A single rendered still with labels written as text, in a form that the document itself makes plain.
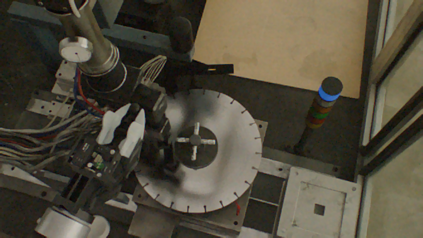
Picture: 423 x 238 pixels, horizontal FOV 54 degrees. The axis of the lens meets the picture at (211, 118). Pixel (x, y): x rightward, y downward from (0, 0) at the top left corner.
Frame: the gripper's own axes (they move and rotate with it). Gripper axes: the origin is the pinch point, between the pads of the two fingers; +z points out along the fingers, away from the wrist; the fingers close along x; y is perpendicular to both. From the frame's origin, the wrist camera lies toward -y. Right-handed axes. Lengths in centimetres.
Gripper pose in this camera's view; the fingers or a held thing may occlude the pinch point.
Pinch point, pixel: (133, 114)
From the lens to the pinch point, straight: 75.9
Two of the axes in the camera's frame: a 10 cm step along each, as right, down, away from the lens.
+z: 4.1, -8.4, 3.5
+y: 0.0, -3.8, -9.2
